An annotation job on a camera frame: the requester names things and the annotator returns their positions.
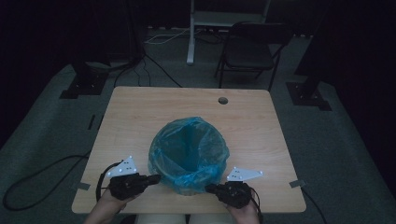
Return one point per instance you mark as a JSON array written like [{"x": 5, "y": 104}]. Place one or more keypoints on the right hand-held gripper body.
[{"x": 235, "y": 194}]

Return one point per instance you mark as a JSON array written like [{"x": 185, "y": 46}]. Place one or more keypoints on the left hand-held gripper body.
[{"x": 124, "y": 186}]

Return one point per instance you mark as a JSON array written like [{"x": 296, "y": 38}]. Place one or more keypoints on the blue plastic bag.
[{"x": 186, "y": 149}]

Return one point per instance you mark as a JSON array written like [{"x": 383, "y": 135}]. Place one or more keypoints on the person's left hand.
[{"x": 113, "y": 202}]

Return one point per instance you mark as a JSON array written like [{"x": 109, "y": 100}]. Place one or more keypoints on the person's right hand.
[{"x": 246, "y": 213}]

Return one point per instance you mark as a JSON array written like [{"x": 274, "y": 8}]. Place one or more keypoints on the grey tape piece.
[
  {"x": 83, "y": 186},
  {"x": 297, "y": 184}
]

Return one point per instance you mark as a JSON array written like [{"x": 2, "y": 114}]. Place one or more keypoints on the black floor strip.
[{"x": 91, "y": 122}]

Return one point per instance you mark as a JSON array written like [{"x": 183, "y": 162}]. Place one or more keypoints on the black stand base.
[
  {"x": 308, "y": 95},
  {"x": 84, "y": 85}
]

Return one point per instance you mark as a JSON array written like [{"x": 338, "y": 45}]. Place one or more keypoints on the black folding chair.
[{"x": 249, "y": 57}]

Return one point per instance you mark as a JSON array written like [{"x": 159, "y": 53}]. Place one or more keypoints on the white metal desk frame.
[{"x": 190, "y": 46}]

